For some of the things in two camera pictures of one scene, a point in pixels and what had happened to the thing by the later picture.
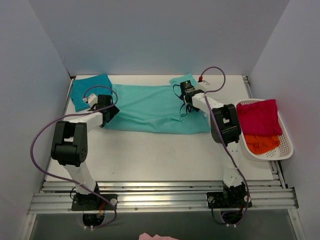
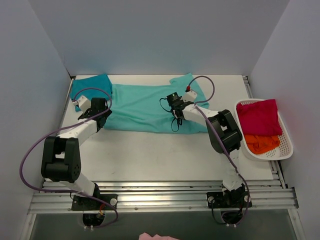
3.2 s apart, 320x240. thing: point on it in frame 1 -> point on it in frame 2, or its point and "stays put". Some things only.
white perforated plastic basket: [284, 151] stays put
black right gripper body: [186, 100] -> [178, 105]
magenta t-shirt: [260, 118] stays put
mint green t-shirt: [154, 109] stays put
